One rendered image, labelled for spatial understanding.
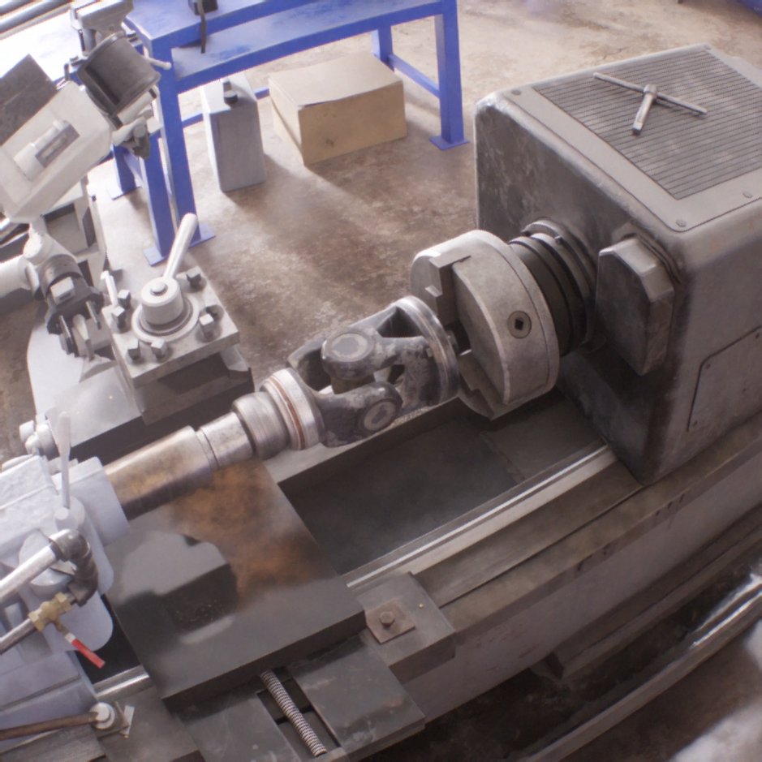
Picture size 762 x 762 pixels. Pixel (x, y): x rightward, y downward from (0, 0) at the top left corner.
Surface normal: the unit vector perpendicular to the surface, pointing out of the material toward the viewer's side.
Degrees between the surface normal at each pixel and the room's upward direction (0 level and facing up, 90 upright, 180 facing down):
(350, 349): 0
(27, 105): 53
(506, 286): 27
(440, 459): 13
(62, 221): 35
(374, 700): 0
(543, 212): 90
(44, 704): 90
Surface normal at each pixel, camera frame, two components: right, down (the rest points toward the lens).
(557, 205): -0.87, 0.40
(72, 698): 0.49, 0.63
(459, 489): -0.17, -0.71
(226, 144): 0.29, 0.70
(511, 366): 0.45, 0.39
